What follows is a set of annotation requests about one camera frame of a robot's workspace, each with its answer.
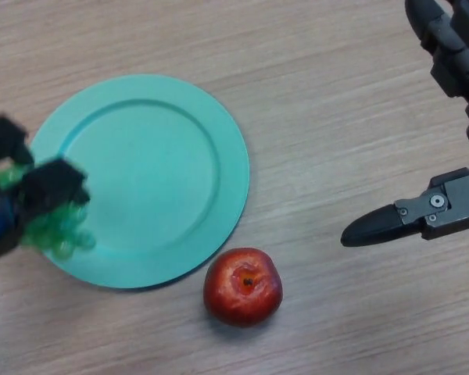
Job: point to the green grapes bunch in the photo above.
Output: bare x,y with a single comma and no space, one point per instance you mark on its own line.
58,230

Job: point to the red apple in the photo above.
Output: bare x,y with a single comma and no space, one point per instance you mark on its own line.
242,291

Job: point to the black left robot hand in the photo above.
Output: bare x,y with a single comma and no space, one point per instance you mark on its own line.
51,183

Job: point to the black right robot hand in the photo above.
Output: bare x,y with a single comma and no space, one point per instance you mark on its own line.
457,211

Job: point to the teal round plate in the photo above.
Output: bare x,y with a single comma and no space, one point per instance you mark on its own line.
152,176

